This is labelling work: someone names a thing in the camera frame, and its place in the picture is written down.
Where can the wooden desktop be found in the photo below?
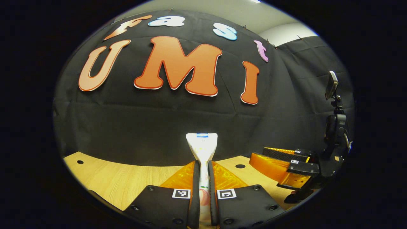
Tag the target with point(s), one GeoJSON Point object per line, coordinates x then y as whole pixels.
{"type": "Point", "coordinates": [120, 181]}

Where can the black backdrop cloth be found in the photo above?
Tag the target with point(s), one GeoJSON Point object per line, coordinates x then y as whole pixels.
{"type": "Point", "coordinates": [143, 121]}

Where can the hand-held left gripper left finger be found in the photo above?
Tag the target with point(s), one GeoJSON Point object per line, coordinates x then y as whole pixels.
{"type": "Point", "coordinates": [196, 194]}

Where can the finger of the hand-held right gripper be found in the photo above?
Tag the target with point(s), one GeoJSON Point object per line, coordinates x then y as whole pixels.
{"type": "Point", "coordinates": [283, 154]}
{"type": "Point", "coordinates": [303, 168]}

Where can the white toothpaste tube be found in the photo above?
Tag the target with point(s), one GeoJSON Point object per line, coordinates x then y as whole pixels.
{"type": "Point", "coordinates": [202, 146]}

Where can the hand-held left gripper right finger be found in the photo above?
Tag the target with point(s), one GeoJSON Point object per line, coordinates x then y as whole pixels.
{"type": "Point", "coordinates": [212, 198]}

